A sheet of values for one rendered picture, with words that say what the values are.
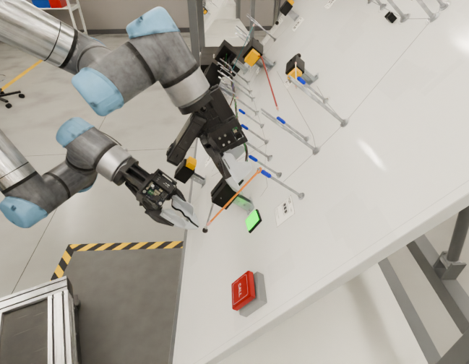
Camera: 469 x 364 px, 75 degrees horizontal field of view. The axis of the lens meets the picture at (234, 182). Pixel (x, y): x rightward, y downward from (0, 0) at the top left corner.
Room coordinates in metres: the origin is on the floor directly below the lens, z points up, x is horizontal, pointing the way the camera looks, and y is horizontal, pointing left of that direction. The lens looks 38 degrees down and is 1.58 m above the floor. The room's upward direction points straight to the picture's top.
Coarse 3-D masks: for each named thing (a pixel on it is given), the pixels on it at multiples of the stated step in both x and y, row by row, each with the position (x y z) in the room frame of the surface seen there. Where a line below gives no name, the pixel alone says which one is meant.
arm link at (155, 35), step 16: (144, 16) 0.52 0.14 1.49; (160, 16) 0.53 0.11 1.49; (128, 32) 0.53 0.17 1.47; (144, 32) 0.51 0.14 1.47; (160, 32) 0.52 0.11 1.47; (176, 32) 0.54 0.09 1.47; (144, 48) 0.50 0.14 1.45; (160, 48) 0.51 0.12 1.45; (176, 48) 0.52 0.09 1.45; (160, 64) 0.51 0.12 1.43; (176, 64) 0.51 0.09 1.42; (192, 64) 0.53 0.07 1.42; (160, 80) 0.52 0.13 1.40; (176, 80) 0.51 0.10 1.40
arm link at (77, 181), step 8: (64, 160) 0.59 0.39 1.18; (56, 168) 0.56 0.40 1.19; (64, 168) 0.56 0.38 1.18; (72, 168) 0.56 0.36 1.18; (80, 168) 0.56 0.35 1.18; (64, 176) 0.54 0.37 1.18; (72, 176) 0.55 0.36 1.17; (80, 176) 0.56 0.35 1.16; (88, 176) 0.58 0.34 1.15; (96, 176) 0.61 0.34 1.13; (72, 184) 0.54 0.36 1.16; (80, 184) 0.56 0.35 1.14; (88, 184) 0.59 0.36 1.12; (72, 192) 0.53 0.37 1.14; (80, 192) 0.59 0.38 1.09
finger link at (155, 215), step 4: (148, 212) 0.50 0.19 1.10; (152, 212) 0.50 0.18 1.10; (156, 212) 0.50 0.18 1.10; (160, 212) 0.51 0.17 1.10; (152, 216) 0.50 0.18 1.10; (156, 216) 0.50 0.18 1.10; (160, 216) 0.50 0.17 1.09; (156, 220) 0.49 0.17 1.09; (160, 220) 0.49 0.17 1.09; (164, 220) 0.50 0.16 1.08; (164, 224) 0.50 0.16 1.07; (168, 224) 0.50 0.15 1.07; (172, 224) 0.49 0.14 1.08
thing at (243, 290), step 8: (248, 272) 0.32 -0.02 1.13; (240, 280) 0.32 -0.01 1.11; (248, 280) 0.31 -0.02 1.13; (232, 288) 0.31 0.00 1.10; (240, 288) 0.30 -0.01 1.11; (248, 288) 0.29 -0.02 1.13; (232, 296) 0.30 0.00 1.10; (240, 296) 0.29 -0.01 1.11; (248, 296) 0.28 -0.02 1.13; (232, 304) 0.28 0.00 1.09; (240, 304) 0.28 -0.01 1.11
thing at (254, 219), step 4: (252, 212) 0.48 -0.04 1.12; (256, 212) 0.48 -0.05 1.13; (252, 216) 0.47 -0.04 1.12; (256, 216) 0.47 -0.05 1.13; (260, 216) 0.47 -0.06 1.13; (248, 220) 0.47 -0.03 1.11; (252, 220) 0.46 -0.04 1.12; (256, 220) 0.45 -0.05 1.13; (260, 220) 0.45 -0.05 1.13; (248, 224) 0.46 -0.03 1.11; (252, 224) 0.45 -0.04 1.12; (256, 224) 0.45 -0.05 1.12; (248, 228) 0.45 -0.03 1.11; (252, 228) 0.45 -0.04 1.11
